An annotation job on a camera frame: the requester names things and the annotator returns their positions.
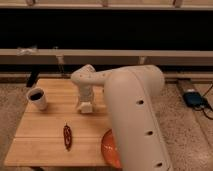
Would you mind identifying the wooden wall rail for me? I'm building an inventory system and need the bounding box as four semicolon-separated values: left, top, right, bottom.
0;48;213;66

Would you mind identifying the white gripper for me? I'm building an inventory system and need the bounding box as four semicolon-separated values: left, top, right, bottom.
77;86;94;110

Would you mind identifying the white sponge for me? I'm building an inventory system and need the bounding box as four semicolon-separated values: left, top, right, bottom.
79;102;93;114

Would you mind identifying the white paper cup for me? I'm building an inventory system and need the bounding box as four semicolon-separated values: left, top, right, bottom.
26;87;47;110

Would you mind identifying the blue electronic box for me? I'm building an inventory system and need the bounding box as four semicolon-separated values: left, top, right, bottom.
183;89;205;107

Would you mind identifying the black cable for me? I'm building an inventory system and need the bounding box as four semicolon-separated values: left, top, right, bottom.
199;83;213;120

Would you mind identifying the black table leg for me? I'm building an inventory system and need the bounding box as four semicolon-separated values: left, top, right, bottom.
26;71;39;87

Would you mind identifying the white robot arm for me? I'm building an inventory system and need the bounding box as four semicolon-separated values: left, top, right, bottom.
71;65;173;171

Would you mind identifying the dark red chili pepper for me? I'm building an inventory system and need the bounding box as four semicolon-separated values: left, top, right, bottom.
63;125;72;150

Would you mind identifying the orange plate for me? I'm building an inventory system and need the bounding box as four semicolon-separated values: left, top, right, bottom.
101;130;122;169

